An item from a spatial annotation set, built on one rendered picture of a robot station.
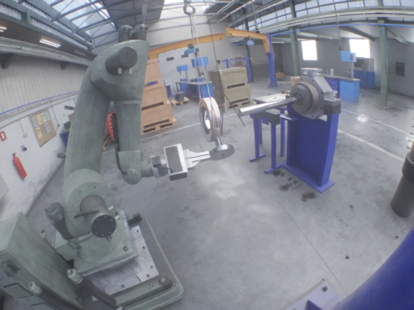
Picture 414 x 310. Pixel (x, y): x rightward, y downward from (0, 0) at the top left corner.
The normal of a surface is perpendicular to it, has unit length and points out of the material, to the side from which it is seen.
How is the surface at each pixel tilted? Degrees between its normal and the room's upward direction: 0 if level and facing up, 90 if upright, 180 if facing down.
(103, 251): 69
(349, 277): 0
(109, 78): 91
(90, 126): 90
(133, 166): 82
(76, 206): 90
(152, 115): 90
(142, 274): 0
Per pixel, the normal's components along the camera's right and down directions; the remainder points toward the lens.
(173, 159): 0.11, -0.41
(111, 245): 0.82, -0.31
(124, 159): 0.26, 0.27
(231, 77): 0.44, 0.35
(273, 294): -0.17, -0.87
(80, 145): 0.74, 0.19
